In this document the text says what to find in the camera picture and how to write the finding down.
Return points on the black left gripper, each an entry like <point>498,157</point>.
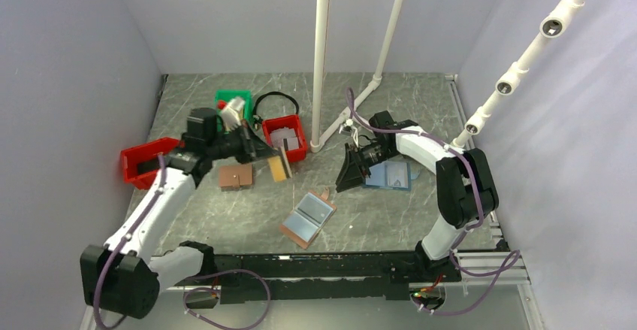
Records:
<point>253,147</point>

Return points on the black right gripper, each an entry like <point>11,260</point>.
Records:
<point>351,171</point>

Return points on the blue card holder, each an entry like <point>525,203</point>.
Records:
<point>395,175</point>

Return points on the tan card holder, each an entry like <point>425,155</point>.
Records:
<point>308,217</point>
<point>235,177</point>

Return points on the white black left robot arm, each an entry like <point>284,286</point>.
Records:
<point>122,275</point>

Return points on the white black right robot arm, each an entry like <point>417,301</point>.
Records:
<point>466,192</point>

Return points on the white cards in red bin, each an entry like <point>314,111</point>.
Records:
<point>285,138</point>

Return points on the tan closed card holder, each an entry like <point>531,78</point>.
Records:
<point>235,177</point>

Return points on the small red bin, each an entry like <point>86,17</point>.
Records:
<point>290,121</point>

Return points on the green bin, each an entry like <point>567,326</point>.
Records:
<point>227,94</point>

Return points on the large red bin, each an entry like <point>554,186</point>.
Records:
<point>140,164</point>

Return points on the white PVC pipe frame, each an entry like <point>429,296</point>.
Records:
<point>345,117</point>

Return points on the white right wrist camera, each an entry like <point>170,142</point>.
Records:
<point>349,128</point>

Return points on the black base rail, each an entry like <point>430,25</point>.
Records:
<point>391,275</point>

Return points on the white PVC camera pole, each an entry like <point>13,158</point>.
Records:
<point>552,26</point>

